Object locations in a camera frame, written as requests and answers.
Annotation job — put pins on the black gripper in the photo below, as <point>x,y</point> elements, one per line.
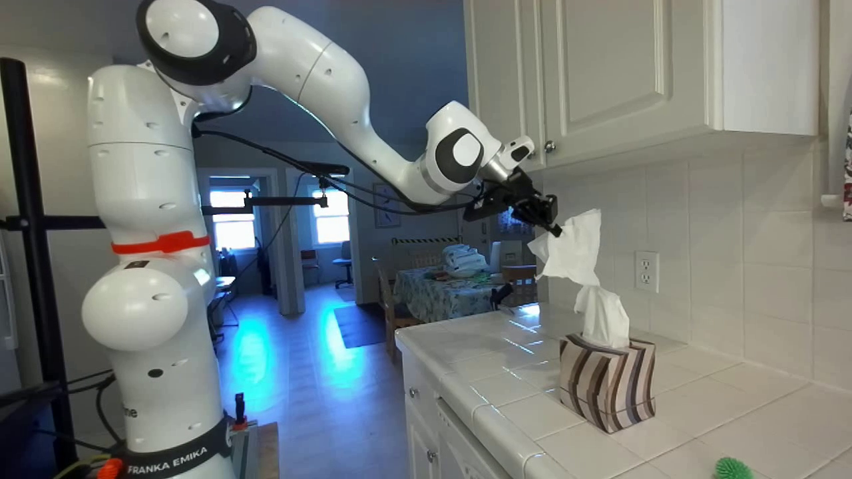
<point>534,201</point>

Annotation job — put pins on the white paper napkin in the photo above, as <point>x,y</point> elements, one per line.
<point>574,255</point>

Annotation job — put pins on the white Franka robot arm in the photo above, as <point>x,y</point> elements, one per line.
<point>143,178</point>

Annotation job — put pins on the white counter base cabinet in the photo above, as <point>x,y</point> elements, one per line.
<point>435,434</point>

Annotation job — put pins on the folded white towels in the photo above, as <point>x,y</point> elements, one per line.
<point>464,259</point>

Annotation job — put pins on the white tissue in box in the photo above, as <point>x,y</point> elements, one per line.
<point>604,316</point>

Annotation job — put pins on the bed with patterned cover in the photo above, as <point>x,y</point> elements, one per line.
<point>443,296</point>

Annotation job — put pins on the striped tissue box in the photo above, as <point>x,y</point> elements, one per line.
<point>608,388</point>

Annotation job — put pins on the wooden chair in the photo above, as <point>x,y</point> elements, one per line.
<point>388,307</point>

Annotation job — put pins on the dark office chair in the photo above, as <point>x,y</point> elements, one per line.
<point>341,264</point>

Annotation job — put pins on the bright window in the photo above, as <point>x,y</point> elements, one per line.
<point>232,221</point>
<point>333,217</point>

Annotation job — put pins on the dark floor rug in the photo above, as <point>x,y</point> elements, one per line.
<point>360,325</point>

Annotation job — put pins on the clear cup green base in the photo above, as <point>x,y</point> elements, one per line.
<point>734,469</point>

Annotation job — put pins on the wooden cart table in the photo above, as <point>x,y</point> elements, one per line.
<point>257,453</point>

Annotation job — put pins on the orange plug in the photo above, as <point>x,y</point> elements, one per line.
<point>107,469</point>

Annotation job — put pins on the black metal stand pole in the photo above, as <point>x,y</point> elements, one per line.
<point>28,178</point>

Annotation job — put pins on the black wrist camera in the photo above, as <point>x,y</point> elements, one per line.
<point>485,203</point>

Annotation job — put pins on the white wall power outlet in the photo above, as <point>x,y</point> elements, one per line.
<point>648,273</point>

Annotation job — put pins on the white wall cabinet frame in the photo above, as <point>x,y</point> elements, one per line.
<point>767,70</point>

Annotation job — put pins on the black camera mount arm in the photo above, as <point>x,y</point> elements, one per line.
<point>268,203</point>

